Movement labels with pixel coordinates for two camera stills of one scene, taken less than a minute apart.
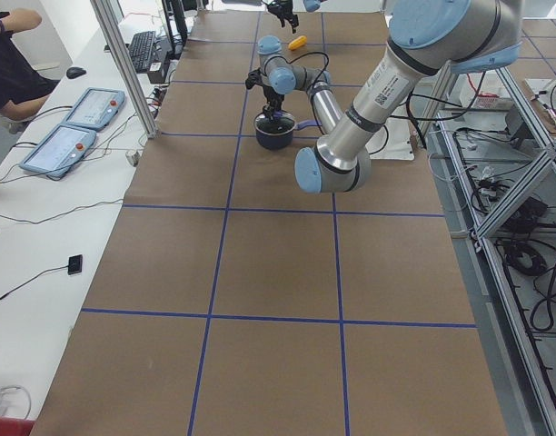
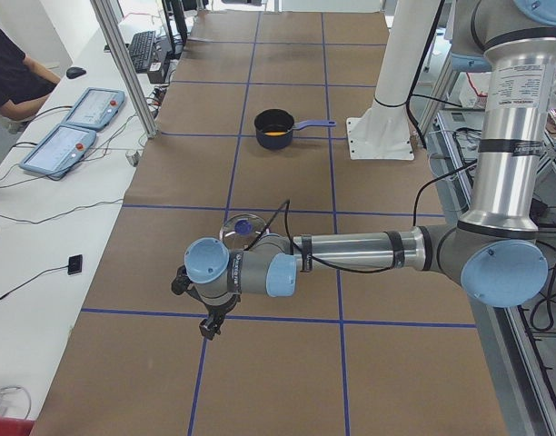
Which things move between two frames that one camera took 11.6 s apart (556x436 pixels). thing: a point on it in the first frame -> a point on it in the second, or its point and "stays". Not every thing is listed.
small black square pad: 74,264 stays
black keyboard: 140,47 stays
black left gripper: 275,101 -> 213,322
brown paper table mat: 233,302 stays
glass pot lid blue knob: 281,123 -> 243,227
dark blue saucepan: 277,141 stays
